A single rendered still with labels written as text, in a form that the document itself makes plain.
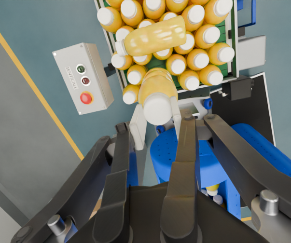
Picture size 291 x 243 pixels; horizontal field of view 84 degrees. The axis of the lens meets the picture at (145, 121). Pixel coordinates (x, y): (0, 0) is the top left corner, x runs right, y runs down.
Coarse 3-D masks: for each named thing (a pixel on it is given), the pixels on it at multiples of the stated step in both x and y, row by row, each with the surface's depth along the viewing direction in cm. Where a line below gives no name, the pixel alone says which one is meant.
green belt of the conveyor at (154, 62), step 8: (104, 0) 57; (224, 24) 57; (224, 32) 58; (224, 40) 59; (152, 64) 64; (160, 64) 64; (224, 64) 62; (224, 72) 63; (176, 80) 66; (176, 88) 67
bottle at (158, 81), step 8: (152, 72) 30; (160, 72) 30; (168, 72) 34; (144, 80) 29; (152, 80) 25; (160, 80) 24; (168, 80) 26; (144, 88) 24; (152, 88) 23; (160, 88) 23; (168, 88) 23; (144, 96) 23; (168, 96) 22; (176, 96) 24; (144, 104) 23
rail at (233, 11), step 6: (234, 0) 48; (234, 6) 48; (234, 12) 49; (234, 18) 50; (234, 24) 50; (234, 30) 51; (234, 36) 52; (234, 42) 53; (234, 48) 54; (234, 60) 55; (234, 66) 56; (234, 72) 57
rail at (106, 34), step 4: (96, 0) 51; (96, 4) 51; (104, 32) 54; (108, 32) 56; (108, 36) 55; (108, 40) 55; (108, 44) 55; (112, 48) 58; (112, 52) 57; (116, 68) 58; (116, 72) 59; (120, 72) 61; (120, 76) 60; (120, 80) 60; (120, 84) 61
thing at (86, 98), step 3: (84, 93) 50; (81, 96) 50; (84, 96) 50; (87, 96) 50; (90, 96) 50; (81, 99) 50; (84, 99) 50; (87, 99) 50; (90, 99) 50; (84, 102) 51; (87, 102) 51; (90, 102) 51
